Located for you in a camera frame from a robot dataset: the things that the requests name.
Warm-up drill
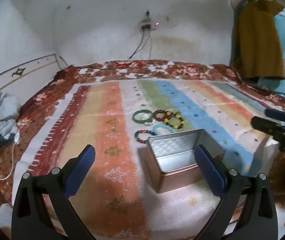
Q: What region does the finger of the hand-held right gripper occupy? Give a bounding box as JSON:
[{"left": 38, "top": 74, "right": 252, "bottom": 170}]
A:
[
  {"left": 251, "top": 116, "right": 285, "bottom": 137},
  {"left": 264, "top": 108, "right": 285, "bottom": 125}
]

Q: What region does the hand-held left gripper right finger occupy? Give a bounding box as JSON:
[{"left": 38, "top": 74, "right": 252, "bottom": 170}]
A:
[{"left": 194, "top": 144, "right": 279, "bottom": 240}]

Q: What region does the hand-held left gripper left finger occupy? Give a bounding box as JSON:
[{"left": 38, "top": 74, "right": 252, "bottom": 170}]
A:
[{"left": 11, "top": 144, "right": 100, "bottom": 240}]

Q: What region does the silver metal tin box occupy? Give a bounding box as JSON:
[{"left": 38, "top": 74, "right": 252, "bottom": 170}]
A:
[{"left": 138, "top": 129, "right": 226, "bottom": 193}]

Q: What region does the yellow and black bead bracelet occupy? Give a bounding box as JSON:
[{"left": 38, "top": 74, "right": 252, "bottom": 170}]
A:
[{"left": 164, "top": 114, "right": 185, "bottom": 130}]

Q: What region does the multicolour bead bracelet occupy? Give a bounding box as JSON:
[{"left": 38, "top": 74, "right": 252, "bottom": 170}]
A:
[{"left": 135, "top": 129, "right": 155, "bottom": 145}]

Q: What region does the light blue bead bracelet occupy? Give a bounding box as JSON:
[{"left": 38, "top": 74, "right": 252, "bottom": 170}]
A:
[{"left": 152, "top": 124, "right": 174, "bottom": 137}]

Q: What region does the green jade bangle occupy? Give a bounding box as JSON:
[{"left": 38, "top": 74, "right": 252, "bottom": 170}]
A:
[{"left": 133, "top": 110, "right": 153, "bottom": 123}]

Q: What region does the striped woven blanket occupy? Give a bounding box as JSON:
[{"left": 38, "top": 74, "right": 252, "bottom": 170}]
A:
[{"left": 11, "top": 79, "right": 285, "bottom": 240}]

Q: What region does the brown hanging garment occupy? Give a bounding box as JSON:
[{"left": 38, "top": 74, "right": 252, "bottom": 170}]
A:
[{"left": 232, "top": 0, "right": 285, "bottom": 80}]

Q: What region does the grey crumpled cloth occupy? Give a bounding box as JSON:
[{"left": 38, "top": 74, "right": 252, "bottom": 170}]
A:
[{"left": 0, "top": 91, "right": 20, "bottom": 143}]

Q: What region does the white bed headboard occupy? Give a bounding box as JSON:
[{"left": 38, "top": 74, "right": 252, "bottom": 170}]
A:
[{"left": 0, "top": 54, "right": 60, "bottom": 95}]

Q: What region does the white charger cable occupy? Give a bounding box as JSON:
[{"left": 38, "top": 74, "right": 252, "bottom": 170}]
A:
[{"left": 0, "top": 132, "right": 20, "bottom": 180}]

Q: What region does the red bead bracelet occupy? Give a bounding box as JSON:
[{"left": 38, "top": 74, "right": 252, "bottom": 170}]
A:
[{"left": 153, "top": 110, "right": 173, "bottom": 123}]

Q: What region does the clear crystal bead bracelet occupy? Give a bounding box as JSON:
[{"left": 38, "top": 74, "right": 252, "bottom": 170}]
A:
[{"left": 141, "top": 114, "right": 154, "bottom": 127}]

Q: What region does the black power cable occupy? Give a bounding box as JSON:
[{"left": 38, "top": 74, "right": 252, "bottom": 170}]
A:
[{"left": 100, "top": 30, "right": 148, "bottom": 70}]

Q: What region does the grey power cable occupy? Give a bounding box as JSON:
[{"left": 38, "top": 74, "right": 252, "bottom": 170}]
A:
[{"left": 147, "top": 31, "right": 153, "bottom": 60}]

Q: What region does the wall power socket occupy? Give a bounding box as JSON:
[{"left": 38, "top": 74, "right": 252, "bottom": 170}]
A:
[{"left": 139, "top": 10, "right": 159, "bottom": 32}]

